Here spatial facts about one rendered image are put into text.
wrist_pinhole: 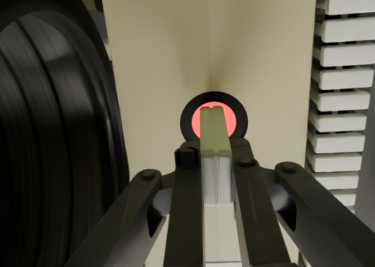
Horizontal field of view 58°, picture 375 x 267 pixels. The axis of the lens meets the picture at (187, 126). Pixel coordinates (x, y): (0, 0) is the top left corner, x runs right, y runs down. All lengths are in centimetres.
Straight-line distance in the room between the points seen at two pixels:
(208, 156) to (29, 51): 49
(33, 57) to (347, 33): 50
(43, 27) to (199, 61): 38
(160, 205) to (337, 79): 15
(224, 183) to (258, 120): 8
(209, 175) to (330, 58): 12
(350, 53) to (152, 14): 13
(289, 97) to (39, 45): 45
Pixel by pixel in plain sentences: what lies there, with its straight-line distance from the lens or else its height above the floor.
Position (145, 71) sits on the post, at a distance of 22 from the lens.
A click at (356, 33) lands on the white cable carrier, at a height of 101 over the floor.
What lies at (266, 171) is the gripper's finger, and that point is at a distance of 16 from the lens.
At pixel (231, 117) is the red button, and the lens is 23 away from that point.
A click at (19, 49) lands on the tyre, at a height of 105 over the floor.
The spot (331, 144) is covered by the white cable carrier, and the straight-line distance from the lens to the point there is 26.
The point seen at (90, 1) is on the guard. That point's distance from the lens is 65.
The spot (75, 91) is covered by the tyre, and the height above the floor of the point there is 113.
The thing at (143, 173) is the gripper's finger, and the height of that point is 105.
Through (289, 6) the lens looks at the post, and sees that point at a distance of 22.
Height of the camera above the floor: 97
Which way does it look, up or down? 23 degrees up
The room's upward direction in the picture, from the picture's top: 175 degrees clockwise
